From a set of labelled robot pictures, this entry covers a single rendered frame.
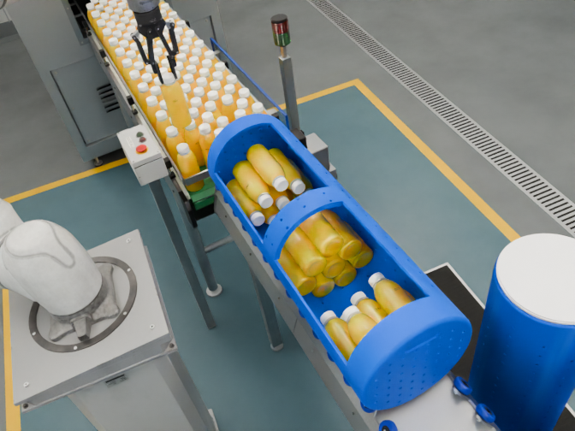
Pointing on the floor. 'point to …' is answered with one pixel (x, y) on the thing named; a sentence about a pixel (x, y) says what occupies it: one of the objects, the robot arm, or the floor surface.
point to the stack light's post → (289, 91)
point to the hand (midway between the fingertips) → (165, 69)
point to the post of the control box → (181, 250)
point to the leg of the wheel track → (268, 314)
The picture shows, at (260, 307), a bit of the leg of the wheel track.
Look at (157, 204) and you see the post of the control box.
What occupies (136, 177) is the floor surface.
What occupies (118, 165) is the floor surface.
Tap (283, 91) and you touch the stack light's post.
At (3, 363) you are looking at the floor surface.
